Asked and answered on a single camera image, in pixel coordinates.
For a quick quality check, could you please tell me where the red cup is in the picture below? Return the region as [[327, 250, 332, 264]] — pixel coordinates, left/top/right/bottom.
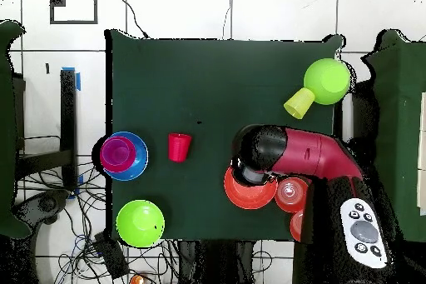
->
[[167, 132, 193, 164]]

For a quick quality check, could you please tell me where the large orange bowl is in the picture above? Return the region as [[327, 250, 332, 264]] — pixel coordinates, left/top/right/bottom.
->
[[223, 165, 279, 211]]

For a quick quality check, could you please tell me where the blue bowl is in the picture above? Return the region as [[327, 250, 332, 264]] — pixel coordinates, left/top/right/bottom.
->
[[99, 131, 150, 182]]

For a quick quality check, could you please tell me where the small orange bowl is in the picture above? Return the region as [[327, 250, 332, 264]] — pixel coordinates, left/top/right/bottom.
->
[[289, 209, 305, 242], [275, 177, 311, 214]]

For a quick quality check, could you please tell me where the yellow cup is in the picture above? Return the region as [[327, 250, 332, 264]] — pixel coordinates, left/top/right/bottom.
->
[[283, 87, 316, 121]]

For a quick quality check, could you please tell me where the pink bowl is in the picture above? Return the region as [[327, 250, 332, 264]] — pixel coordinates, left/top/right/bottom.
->
[[99, 136, 137, 174]]

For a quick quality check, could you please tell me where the green bowl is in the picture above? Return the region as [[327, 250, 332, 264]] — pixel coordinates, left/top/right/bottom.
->
[[303, 57, 352, 106], [115, 199, 166, 249]]

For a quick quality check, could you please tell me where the dark green table cloth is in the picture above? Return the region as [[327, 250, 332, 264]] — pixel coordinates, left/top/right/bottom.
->
[[105, 28, 344, 244]]

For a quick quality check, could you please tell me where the black power box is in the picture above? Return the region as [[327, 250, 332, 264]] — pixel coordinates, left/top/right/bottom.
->
[[92, 231, 130, 281]]

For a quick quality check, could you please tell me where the black chair base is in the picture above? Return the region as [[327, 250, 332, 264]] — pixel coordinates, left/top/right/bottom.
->
[[12, 189, 71, 227]]

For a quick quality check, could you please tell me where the green covered side table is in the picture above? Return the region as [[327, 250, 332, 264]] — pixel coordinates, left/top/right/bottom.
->
[[361, 29, 426, 243], [0, 19, 32, 240]]

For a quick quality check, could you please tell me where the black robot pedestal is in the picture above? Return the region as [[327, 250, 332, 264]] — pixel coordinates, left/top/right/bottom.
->
[[177, 239, 255, 284]]

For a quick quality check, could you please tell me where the thin floor cable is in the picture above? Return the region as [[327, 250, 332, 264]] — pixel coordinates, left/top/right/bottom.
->
[[221, 0, 233, 40]]

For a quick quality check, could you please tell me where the bundle of floor cables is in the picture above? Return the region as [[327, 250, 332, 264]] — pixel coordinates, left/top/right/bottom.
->
[[16, 160, 181, 284]]

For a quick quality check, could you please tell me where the black stool frame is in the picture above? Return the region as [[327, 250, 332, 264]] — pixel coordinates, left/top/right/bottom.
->
[[12, 67, 79, 192]]

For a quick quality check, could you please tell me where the black floor cable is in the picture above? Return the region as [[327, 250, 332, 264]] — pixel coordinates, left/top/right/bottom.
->
[[116, 0, 150, 39]]

